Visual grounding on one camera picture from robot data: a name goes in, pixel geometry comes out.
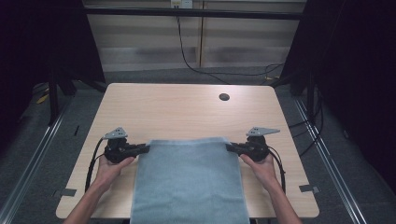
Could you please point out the white wall outlet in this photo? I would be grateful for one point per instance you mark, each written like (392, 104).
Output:
(181, 3)

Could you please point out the black horizontal frame bar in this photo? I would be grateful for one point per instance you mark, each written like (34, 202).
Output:
(193, 13)

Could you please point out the round black table grommet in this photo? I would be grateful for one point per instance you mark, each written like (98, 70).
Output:
(224, 96)

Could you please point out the metal floor rail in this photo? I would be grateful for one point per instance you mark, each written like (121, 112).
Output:
(34, 158)
(330, 168)

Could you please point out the person's right hand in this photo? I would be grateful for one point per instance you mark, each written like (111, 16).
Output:
(261, 172)

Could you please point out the grey-blue towel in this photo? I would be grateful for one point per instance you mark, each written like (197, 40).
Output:
(190, 180)

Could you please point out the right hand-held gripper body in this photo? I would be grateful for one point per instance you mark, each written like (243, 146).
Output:
(257, 148)

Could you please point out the grey tape piece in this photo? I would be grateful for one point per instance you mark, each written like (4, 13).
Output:
(67, 192)
(309, 188)

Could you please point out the black stand post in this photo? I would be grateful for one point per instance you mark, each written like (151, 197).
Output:
(310, 99)
(53, 99)

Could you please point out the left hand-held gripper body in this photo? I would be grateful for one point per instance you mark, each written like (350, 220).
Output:
(116, 151)

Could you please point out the small black floor strip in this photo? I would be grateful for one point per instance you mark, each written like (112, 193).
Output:
(77, 130)

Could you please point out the dark curtain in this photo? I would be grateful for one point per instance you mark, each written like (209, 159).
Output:
(355, 62)
(40, 46)

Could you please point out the person's left hand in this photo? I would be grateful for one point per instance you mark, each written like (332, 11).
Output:
(110, 171)

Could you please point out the yellow floor object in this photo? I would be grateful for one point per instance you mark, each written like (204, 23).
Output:
(42, 99)

